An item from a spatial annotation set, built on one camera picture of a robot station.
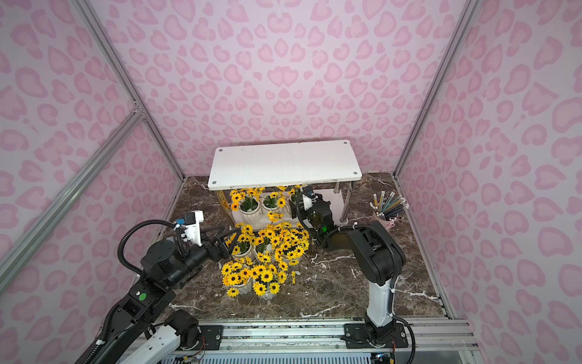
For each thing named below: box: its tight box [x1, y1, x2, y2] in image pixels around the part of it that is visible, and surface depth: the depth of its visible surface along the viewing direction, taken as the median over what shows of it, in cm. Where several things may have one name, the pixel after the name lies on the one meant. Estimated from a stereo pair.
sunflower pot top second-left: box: [270, 221, 310, 267], surface depth 82 cm
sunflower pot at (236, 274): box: [221, 258, 254, 295], surface depth 75 cm
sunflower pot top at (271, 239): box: [256, 222, 288, 255], surface depth 84 cm
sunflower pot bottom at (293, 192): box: [287, 185, 303, 204], surface depth 93 cm
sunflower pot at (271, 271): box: [250, 247, 300, 300], surface depth 75 cm
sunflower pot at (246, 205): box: [228, 187, 266, 225], surface depth 92 cm
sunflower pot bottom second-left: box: [261, 191, 288, 212], surface depth 90 cm
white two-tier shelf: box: [207, 139, 363, 228], surface depth 79 cm
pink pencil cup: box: [369, 191, 410, 230], surface depth 94 cm
